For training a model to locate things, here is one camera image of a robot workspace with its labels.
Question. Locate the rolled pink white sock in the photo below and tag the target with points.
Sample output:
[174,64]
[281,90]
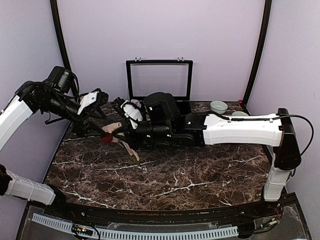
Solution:
[136,102]

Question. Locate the small circuit board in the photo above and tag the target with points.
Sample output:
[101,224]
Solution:
[79,229]

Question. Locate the far pale green bowl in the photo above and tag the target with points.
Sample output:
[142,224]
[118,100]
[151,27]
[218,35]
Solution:
[218,106]

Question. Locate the right black frame post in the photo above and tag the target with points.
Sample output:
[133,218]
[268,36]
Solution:
[258,52]

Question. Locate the left black frame post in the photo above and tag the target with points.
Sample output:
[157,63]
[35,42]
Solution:
[59,34]

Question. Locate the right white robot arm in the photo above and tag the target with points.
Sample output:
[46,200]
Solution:
[160,120]

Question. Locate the near pale green bowl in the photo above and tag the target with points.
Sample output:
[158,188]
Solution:
[239,114]

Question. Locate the white slotted cable duct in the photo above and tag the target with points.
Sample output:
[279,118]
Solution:
[126,231]

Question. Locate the pale green bowl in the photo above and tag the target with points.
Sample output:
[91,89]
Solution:
[239,114]
[218,106]

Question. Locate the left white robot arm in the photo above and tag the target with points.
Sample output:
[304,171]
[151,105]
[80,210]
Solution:
[59,95]

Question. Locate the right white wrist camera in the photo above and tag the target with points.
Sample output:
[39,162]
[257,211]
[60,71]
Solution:
[132,112]

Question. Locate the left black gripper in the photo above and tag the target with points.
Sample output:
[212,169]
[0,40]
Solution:
[82,128]

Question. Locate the black frame post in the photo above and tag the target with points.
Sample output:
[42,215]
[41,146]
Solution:
[59,34]
[258,52]

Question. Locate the striped brown beige sock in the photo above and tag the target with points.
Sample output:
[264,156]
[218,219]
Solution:
[111,136]

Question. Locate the black glass-lid storage box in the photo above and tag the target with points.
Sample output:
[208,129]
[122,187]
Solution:
[148,76]

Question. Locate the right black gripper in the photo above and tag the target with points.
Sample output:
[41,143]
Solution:
[130,137]

